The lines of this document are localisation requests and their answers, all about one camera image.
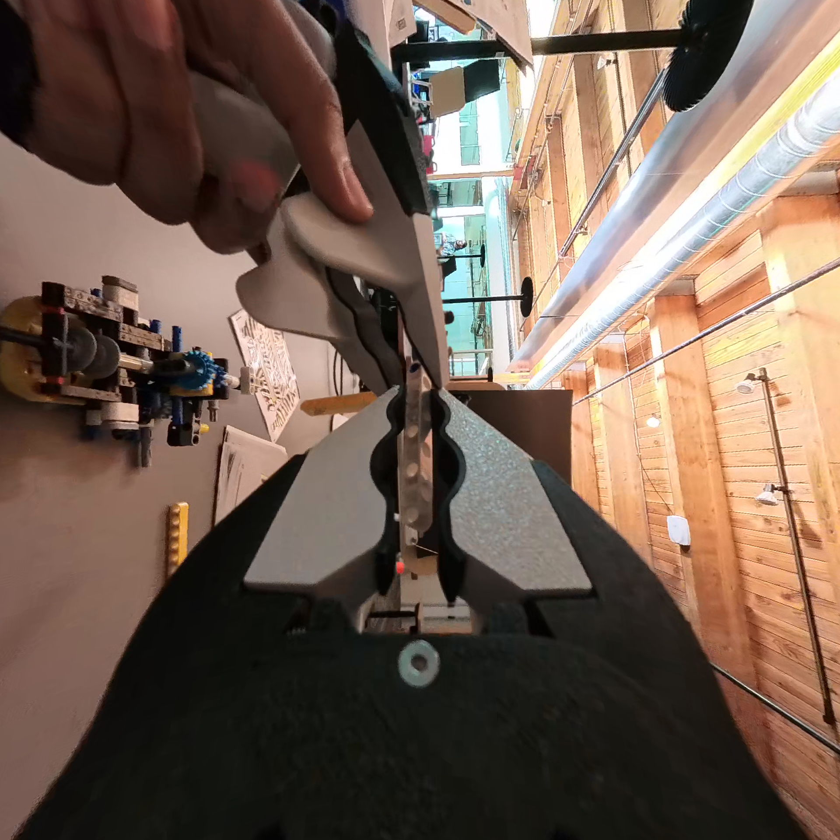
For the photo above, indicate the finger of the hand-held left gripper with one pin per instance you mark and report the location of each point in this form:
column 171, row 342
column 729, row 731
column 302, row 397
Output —
column 289, row 295
column 420, row 282

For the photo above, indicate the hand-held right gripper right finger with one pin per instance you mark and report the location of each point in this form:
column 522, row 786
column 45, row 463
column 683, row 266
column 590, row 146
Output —
column 518, row 518

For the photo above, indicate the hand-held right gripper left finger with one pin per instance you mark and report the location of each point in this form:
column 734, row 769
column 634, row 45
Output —
column 315, row 518

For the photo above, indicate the light grey lego beam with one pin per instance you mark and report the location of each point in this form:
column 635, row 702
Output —
column 415, row 459

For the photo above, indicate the multicoloured lego vehicle assembly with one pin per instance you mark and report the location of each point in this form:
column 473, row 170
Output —
column 98, row 354

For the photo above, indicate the lego instruction booklet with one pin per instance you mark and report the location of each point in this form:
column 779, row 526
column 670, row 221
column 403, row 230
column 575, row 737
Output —
column 246, row 466

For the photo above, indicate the yellow lego beam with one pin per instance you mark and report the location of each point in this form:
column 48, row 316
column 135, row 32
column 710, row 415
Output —
column 176, row 538

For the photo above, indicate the person's left hand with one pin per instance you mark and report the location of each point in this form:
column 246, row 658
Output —
column 118, row 79

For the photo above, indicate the round black standing table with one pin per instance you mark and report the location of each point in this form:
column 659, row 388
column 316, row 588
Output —
column 525, row 296
column 481, row 254

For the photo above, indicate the zebra striped sticker sheet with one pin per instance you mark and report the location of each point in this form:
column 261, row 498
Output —
column 266, row 367

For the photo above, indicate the dark brown cabinet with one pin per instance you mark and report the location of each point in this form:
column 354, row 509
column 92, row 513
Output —
column 525, row 426

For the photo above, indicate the brown cardboard sheet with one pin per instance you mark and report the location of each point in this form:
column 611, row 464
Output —
column 499, row 26

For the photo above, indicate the white box device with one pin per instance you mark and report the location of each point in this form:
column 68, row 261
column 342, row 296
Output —
column 678, row 530

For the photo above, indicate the black metal bar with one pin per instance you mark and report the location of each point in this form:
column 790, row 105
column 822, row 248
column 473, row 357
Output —
column 577, row 43

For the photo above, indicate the silver spot lamp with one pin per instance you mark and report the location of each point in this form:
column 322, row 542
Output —
column 747, row 384
column 766, row 495

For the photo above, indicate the thin black rod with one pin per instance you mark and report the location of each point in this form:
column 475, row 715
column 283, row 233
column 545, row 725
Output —
column 774, row 705
column 715, row 328

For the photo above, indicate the black ribbed round fixture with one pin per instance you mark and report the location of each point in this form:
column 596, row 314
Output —
column 702, row 59

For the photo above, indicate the foil insulated pipe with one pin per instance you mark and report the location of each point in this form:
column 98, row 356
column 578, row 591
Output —
column 754, row 190

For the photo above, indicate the black lamp rail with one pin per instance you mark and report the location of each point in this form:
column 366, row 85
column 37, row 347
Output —
column 797, row 558

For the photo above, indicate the silver air duct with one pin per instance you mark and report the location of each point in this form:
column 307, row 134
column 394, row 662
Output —
column 689, row 164

